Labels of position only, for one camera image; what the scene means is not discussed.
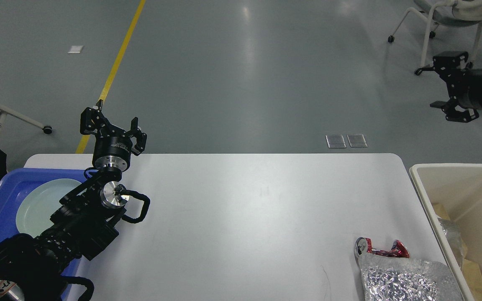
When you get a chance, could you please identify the white paper scrap on floor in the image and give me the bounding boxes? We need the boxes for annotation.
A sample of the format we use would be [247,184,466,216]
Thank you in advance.
[67,45,84,54]

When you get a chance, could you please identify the white chair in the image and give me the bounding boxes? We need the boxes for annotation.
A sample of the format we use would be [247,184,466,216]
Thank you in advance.
[387,0,482,76]
[0,67,53,136]

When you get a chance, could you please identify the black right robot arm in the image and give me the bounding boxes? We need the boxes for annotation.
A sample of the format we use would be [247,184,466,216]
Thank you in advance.
[414,51,482,122]

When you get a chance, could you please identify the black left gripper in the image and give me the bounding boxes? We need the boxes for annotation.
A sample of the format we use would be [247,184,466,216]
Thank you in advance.
[79,99,147,172]

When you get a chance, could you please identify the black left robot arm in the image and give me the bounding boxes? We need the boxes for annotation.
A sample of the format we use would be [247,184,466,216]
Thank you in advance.
[0,99,151,301]

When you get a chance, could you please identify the white chair right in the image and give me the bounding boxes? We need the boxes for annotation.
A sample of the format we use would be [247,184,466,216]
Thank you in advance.
[387,0,482,76]

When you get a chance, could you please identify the aluminium foil tray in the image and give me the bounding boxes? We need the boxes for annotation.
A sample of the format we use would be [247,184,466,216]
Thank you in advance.
[438,217,467,268]

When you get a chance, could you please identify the crushed red can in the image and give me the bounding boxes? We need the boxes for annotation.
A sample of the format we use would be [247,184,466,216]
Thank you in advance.
[353,237,410,259]

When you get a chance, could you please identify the clear plastic piece on floor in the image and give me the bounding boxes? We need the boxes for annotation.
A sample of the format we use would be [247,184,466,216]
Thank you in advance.
[347,134,369,148]

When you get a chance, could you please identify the beige plastic bin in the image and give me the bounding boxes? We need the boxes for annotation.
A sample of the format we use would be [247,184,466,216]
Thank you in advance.
[409,163,482,301]

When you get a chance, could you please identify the aluminium foil piece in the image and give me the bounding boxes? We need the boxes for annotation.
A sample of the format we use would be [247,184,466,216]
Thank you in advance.
[358,253,463,301]

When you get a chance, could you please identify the white chair left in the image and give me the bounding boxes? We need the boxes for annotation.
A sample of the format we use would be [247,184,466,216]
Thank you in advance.
[0,67,53,136]

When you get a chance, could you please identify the light green plate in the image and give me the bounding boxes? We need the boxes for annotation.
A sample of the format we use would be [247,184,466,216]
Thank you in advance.
[15,179,81,237]

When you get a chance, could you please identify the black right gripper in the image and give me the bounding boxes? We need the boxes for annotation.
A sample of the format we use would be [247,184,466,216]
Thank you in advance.
[418,51,482,122]

